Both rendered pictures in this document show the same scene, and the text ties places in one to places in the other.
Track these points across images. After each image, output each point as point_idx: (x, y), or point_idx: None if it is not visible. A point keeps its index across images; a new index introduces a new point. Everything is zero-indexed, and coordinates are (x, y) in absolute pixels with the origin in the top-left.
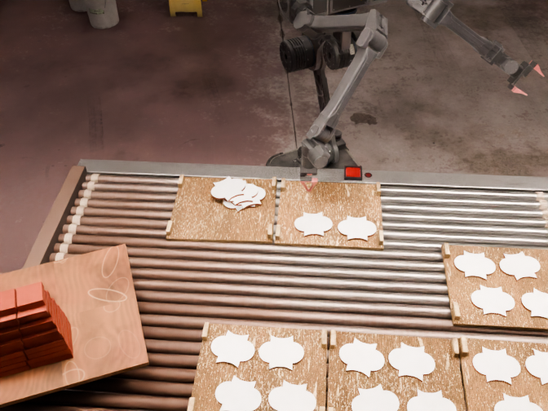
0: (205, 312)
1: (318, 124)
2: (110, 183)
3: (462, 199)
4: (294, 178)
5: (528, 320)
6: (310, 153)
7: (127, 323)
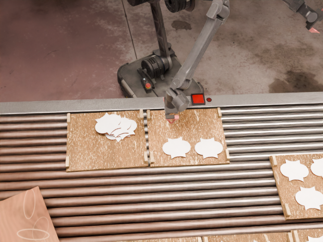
0: (108, 231)
1: (179, 78)
2: (10, 123)
3: (278, 115)
4: (155, 106)
5: None
6: (174, 101)
7: None
